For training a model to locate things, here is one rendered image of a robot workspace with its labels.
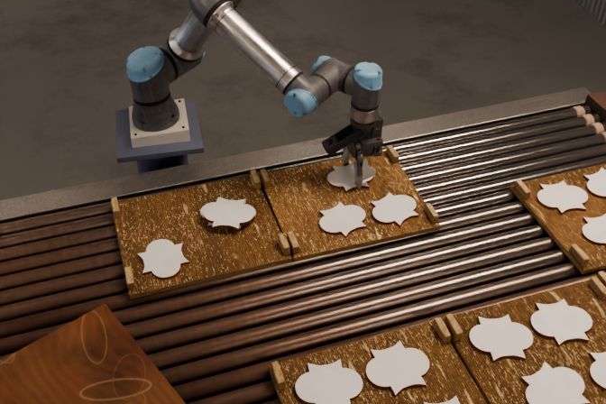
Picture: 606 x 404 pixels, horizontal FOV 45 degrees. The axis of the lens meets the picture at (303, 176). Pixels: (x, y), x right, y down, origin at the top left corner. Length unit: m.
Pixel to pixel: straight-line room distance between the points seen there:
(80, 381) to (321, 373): 0.50
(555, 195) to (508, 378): 0.65
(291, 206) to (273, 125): 1.92
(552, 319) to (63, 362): 1.08
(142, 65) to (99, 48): 2.48
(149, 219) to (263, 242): 0.32
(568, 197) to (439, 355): 0.68
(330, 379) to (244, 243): 0.47
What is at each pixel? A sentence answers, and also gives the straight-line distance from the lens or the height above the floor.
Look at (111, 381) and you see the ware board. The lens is 1.54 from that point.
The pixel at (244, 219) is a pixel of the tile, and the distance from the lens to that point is 1.92.
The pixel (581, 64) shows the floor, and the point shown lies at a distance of 4.76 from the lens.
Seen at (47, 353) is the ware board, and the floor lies 1.04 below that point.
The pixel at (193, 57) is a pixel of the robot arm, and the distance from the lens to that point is 2.31.
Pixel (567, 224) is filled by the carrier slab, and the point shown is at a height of 0.94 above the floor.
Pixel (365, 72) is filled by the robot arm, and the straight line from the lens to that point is 1.87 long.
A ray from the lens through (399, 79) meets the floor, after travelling 4.32.
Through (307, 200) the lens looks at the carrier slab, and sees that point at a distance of 2.01.
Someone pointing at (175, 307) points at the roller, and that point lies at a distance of 1.80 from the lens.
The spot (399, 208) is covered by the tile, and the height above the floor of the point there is 0.95.
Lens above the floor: 2.27
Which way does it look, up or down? 40 degrees down
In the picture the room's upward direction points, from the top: 1 degrees clockwise
